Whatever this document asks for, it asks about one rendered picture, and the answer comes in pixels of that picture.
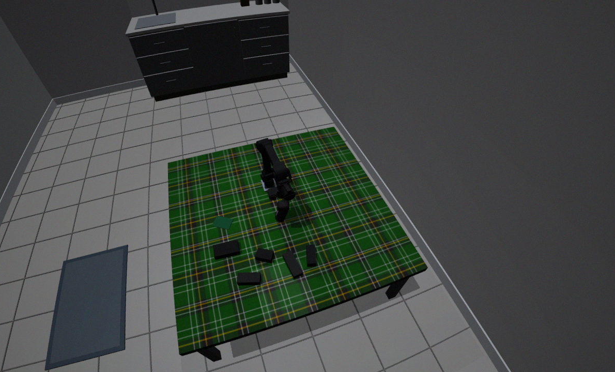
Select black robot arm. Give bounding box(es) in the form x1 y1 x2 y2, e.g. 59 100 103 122
256 138 296 201

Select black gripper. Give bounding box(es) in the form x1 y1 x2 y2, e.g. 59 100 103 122
277 188 289 211

